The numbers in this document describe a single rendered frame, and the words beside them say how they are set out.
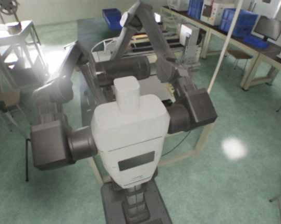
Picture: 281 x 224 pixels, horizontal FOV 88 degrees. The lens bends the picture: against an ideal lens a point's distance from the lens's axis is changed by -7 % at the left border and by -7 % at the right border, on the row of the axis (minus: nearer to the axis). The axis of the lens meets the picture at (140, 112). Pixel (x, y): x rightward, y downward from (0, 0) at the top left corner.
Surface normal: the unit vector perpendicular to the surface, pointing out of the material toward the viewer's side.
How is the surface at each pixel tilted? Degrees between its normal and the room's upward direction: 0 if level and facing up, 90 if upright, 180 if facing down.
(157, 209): 0
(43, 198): 0
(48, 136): 30
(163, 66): 68
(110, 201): 0
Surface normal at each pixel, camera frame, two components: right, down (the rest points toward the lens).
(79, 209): 0.00, -0.72
